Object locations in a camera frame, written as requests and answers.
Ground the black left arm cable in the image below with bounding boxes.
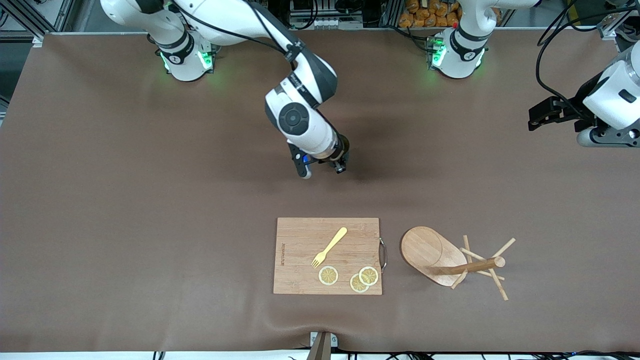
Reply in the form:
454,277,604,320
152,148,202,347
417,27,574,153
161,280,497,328
536,0,631,118

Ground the wooden mug tree rack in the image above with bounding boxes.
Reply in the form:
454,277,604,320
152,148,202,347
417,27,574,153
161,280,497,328
400,226,517,302

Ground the dark teal mug yellow inside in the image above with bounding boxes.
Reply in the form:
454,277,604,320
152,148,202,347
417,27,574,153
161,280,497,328
327,134,351,163

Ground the yellow plastic fork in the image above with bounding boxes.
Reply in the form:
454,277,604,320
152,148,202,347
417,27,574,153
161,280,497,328
311,227,348,269

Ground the wooden cutting board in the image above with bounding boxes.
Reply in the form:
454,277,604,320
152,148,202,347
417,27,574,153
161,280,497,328
273,217,388,296

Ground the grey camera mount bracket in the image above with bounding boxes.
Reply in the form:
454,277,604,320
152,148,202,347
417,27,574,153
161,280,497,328
306,331,338,360

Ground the aluminium frame profile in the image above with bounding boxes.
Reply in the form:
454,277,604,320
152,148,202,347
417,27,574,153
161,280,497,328
0,0,76,47
597,0,640,51

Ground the grey control box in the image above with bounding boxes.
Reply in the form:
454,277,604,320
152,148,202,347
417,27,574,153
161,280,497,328
289,0,365,30

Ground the brown table mat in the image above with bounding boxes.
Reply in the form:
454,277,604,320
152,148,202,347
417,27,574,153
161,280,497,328
0,27,640,353

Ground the orange toy bread pile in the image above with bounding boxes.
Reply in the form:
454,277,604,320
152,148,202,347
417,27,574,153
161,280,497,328
398,0,463,28

